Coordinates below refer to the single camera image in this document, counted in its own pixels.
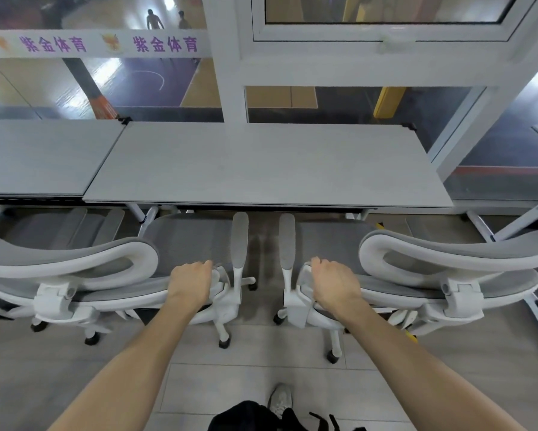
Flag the black pole with orange base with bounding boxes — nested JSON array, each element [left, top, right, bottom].
[[62, 57, 117, 121]]

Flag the person's left forearm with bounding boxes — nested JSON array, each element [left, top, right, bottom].
[[48, 293, 209, 431]]

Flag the white desk leg frame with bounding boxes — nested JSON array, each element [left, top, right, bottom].
[[466, 192, 538, 244], [124, 204, 161, 226]]

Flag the white banner with purple print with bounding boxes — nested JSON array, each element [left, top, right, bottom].
[[0, 29, 211, 59]]

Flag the grey sneaker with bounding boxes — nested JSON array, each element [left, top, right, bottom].
[[268, 384, 295, 421]]

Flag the black trousers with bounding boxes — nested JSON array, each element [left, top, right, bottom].
[[208, 400, 341, 431]]

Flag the white window frame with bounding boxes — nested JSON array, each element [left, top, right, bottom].
[[201, 0, 538, 176]]

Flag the person's right hand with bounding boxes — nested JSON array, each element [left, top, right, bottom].
[[310, 257, 365, 311]]

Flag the person's right forearm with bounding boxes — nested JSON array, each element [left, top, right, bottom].
[[329, 291, 538, 431]]

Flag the grey mesh office chair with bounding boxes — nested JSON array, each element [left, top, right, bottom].
[[0, 212, 257, 350], [273, 213, 538, 365], [0, 205, 126, 258]]

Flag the person's left hand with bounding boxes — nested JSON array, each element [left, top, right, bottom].
[[167, 260, 214, 309]]

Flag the yellow padded post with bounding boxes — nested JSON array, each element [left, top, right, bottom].
[[373, 86, 407, 120]]

